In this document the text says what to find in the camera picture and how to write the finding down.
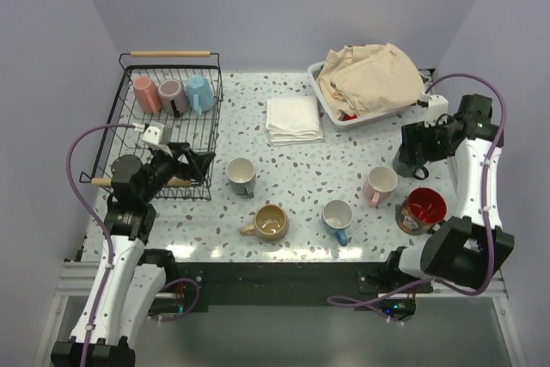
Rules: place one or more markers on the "black wire dish rack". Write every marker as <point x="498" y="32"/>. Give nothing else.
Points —
<point x="199" y="131"/>

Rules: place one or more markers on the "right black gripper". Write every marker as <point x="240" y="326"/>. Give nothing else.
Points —
<point x="417" y="133"/>

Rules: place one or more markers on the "grey green faceted mug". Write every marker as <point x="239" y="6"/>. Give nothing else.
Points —
<point x="241" y="174"/>

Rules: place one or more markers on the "white plastic basin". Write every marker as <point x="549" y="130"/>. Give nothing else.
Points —
<point x="350" y="122"/>

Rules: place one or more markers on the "light blue faceted mug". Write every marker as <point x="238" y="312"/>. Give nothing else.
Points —
<point x="199" y="94"/>

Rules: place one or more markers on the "purple mug black handle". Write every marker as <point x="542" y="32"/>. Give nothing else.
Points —
<point x="173" y="97"/>

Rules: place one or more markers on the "beige cloth bag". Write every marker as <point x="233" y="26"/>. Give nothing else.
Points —
<point x="362" y="80"/>

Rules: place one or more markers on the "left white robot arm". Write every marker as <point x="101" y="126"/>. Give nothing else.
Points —
<point x="130" y="275"/>

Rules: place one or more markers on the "salmon pink mug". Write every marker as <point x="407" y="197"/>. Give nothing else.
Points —
<point x="146" y="94"/>

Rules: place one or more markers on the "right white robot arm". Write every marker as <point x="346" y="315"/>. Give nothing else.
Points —
<point x="469" y="245"/>

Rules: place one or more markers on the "pale pink mug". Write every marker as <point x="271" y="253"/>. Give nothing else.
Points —
<point x="380" y="183"/>

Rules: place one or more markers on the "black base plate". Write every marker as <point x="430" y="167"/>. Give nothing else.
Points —
<point x="276" y="284"/>

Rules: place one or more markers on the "tan glazed round mug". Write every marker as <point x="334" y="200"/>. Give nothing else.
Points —
<point x="270" y="224"/>

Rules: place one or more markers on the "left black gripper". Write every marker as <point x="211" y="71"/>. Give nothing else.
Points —
<point x="199" y="161"/>

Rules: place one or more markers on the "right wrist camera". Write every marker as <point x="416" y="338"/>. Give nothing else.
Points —
<point x="434" y="107"/>

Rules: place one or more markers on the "folded white towel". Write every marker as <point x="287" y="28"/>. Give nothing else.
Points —
<point x="293" y="120"/>

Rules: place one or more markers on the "dark green glossy mug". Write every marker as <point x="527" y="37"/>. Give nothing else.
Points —
<point x="406" y="170"/>

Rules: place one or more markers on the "red inside patterned mug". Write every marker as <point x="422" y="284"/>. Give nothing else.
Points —
<point x="421" y="210"/>

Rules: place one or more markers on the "blue speckled mug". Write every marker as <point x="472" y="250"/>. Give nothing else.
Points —
<point x="337" y="216"/>

